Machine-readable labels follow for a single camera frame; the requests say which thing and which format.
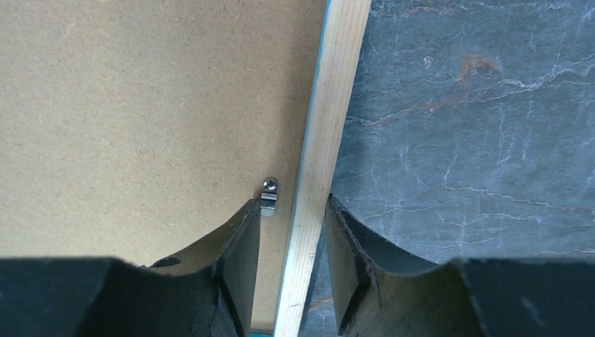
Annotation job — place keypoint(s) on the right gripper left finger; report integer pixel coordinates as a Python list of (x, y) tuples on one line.
[(205, 289)]

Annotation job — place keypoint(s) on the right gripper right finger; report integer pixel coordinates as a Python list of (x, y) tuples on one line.
[(380, 289)]

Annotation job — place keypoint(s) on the brown cardboard backing board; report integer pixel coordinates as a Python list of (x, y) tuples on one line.
[(133, 128)]

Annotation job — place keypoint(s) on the wooden picture frame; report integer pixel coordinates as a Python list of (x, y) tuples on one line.
[(319, 77)]

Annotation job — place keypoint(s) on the metal frame retaining clip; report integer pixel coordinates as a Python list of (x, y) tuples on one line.
[(269, 196)]

